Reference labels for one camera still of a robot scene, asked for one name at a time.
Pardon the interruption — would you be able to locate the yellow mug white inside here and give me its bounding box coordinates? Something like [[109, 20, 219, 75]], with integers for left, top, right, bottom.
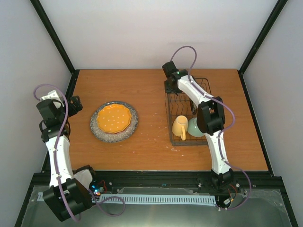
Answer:
[[172, 115, 188, 140]]

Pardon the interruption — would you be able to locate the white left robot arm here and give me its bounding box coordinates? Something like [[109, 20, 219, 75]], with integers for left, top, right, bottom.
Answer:
[[36, 90, 98, 221]]

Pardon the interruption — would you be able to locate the speckled grey large plate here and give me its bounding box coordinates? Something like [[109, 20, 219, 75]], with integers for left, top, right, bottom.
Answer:
[[90, 101, 139, 143]]

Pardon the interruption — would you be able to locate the brown rimmed beige plate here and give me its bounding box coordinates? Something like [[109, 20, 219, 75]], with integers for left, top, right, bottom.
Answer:
[[190, 100, 197, 115]]

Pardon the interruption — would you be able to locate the light blue slotted cable duct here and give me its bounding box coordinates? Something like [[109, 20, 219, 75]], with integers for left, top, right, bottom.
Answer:
[[37, 192, 217, 205]]

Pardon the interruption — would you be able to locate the orange white dotted plate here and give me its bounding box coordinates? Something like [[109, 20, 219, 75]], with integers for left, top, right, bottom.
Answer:
[[97, 104, 132, 134]]

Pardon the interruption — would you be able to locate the light green ceramic bowl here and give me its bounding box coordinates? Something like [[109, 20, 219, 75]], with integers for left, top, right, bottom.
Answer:
[[187, 117, 204, 138]]

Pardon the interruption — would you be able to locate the dark wire dish rack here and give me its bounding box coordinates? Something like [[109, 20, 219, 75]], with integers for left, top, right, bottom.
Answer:
[[165, 92, 207, 146]]

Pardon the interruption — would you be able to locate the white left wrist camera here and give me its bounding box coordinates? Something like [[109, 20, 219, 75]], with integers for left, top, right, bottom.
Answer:
[[40, 90, 62, 102]]

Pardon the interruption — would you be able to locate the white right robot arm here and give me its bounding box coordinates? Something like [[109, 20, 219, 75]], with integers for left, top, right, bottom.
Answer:
[[162, 61, 233, 190]]

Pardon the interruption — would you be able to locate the black aluminium frame rail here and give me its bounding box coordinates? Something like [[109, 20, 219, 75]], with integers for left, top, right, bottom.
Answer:
[[30, 171, 284, 193]]

